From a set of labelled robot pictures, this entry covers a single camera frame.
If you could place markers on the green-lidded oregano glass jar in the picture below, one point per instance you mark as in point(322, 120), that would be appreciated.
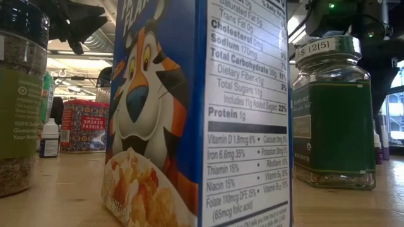
point(334, 126)

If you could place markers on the green Apple Jacks cereal box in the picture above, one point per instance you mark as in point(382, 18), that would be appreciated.
point(47, 97)

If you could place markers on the black-framed window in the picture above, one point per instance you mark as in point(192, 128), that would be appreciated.
point(396, 107)

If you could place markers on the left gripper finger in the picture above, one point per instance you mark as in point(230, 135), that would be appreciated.
point(85, 30)
point(85, 12)

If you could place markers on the black-lidded herb jar green label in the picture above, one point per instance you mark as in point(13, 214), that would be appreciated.
point(19, 110)

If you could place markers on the small white-capped dropper bottle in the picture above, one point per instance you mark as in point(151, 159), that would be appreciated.
point(49, 145)
point(378, 146)

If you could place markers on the blue Frosted Flakes cereal box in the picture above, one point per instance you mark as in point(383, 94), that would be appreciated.
point(164, 94)

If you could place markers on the smoked paprika tin red lid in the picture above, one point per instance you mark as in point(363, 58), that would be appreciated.
point(83, 132)

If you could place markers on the silver spiral ventilation duct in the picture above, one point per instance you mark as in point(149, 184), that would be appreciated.
point(101, 42)

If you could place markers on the white rectangular ceiling duct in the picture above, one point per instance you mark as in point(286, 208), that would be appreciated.
point(295, 26)

